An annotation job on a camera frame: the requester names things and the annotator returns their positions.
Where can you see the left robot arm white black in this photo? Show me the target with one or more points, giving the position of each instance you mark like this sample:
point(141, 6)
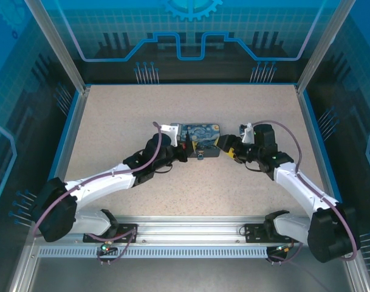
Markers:
point(102, 181)

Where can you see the starry night print tin box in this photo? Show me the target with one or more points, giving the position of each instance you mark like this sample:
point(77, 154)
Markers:
point(203, 134)

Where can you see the connector board with leds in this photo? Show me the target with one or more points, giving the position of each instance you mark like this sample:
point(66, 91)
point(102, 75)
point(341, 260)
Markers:
point(282, 249)
point(105, 248)

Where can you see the aluminium frame post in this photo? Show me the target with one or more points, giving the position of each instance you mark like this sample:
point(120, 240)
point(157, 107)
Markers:
point(60, 48)
point(324, 45)

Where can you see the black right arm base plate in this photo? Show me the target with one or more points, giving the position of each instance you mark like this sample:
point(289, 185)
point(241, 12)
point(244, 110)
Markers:
point(254, 232)

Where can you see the left connector board with LEDs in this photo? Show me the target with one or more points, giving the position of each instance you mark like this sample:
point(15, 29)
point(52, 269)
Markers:
point(105, 248)

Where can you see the aluminium mounting rail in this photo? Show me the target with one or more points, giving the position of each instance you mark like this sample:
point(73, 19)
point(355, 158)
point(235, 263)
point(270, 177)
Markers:
point(187, 228)

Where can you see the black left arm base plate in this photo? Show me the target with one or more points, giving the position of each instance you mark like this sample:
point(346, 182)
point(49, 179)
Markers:
point(127, 228)

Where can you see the aluminium side rail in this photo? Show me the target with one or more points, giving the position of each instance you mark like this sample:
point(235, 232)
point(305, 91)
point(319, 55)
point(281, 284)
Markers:
point(312, 134)
point(68, 152)

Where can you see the right connector board with LEDs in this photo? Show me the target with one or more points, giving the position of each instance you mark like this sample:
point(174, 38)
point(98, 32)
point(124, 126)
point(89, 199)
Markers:
point(282, 249)

